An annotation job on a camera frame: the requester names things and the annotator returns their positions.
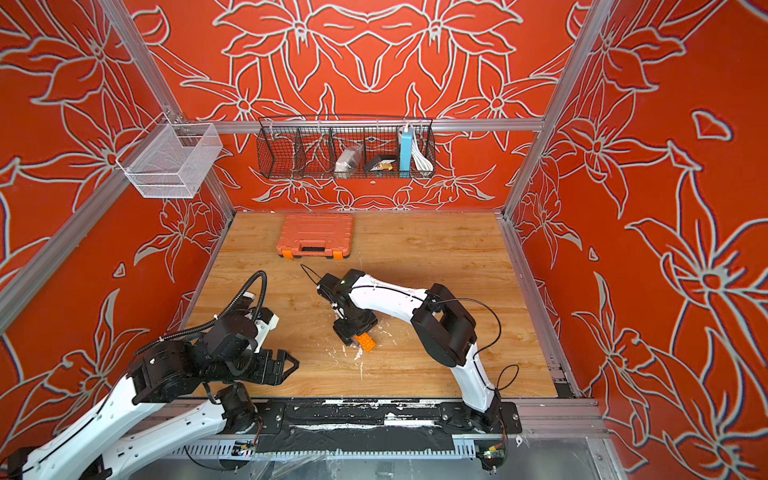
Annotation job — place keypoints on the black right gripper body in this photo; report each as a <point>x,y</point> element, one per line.
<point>353,316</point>

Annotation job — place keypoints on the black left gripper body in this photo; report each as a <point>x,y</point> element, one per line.
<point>264,368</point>

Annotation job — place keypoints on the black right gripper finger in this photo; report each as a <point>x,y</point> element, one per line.
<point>346,330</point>
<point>369,320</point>

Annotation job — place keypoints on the long orange lego brick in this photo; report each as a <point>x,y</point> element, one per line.
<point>365,342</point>

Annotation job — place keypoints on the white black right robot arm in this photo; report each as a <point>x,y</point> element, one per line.
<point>445,328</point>

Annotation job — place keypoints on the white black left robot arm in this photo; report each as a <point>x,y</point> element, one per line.
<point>228,349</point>

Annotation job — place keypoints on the orange plastic tool case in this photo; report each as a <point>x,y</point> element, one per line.
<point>327,235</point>

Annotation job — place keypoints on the clear plastic bag in basket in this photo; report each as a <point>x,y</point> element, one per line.
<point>347,163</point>

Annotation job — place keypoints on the black small item in basket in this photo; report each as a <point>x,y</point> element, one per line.
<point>381,163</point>

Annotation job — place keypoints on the black wire wall basket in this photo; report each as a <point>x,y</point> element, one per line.
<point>341,148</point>

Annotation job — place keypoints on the white wire wall basket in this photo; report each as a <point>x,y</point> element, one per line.
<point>172,161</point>

